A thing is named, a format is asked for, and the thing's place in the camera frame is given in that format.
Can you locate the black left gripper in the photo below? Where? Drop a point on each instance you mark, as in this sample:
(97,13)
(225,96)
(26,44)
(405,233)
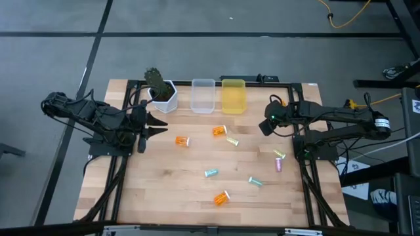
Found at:
(138,114)

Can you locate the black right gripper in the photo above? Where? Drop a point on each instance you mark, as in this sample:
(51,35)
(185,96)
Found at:
(277,113)

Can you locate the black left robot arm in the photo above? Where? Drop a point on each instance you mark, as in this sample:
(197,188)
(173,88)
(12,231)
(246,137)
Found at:
(82,109)

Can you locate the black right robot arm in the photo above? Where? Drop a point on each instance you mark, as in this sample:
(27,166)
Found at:
(328,109)

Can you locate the yellow-green pill bottle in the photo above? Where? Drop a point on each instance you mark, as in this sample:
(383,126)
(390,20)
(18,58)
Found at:
(279,154)
(232,141)

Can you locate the orange pill bottle white cap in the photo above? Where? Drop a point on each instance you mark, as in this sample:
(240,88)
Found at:
(181,141)
(220,198)
(218,130)

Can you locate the pink pill bottle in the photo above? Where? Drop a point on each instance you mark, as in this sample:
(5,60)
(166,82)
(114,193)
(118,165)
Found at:
(279,165)

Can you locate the yellow plastic bin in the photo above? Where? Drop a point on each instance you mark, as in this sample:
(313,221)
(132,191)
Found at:
(233,96)

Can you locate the teal pill bottle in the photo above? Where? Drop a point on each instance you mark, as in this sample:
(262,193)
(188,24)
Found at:
(211,172)
(255,182)

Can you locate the clear plastic bin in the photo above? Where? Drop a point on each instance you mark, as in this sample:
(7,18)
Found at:
(203,96)

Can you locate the white hexagonal plant pot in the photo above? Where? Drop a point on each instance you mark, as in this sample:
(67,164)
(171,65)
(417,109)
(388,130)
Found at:
(167,104)

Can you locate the green artificial plant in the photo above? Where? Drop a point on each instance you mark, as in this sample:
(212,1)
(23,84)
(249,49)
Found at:
(157,82)

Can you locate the white paper sheet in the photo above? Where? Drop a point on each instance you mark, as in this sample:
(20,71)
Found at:
(357,191)

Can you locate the black bar with silver brackets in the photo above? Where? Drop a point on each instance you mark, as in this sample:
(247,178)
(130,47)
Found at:
(210,229)

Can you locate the blue and white cloth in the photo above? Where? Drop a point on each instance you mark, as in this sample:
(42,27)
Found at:
(384,198)

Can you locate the black cabinet with sticker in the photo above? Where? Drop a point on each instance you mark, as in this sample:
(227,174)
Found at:
(413,131)

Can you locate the black metal stand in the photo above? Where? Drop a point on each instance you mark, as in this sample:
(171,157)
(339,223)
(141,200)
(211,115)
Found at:
(405,26)

